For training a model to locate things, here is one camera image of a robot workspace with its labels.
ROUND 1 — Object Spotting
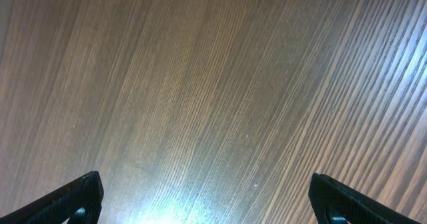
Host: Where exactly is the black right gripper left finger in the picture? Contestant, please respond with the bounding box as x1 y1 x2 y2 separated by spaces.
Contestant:
1 171 104 224

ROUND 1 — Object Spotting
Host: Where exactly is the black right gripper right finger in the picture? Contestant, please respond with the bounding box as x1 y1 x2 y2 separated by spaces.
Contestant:
308 173 419 224

